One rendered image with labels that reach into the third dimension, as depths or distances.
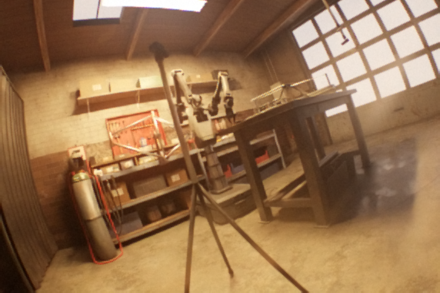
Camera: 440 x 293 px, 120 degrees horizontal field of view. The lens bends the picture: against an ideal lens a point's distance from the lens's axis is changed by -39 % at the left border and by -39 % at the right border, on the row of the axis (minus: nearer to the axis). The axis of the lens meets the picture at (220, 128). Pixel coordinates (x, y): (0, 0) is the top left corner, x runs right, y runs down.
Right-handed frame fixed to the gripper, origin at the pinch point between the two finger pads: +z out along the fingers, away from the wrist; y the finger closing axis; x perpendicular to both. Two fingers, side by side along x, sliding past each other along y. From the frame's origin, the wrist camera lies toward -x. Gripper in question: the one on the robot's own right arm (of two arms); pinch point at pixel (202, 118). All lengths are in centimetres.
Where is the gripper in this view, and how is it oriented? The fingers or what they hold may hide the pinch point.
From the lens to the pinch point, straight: 176.1
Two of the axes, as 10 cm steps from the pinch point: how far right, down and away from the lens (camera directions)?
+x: -2.2, 6.6, 7.2
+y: 8.5, -2.3, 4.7
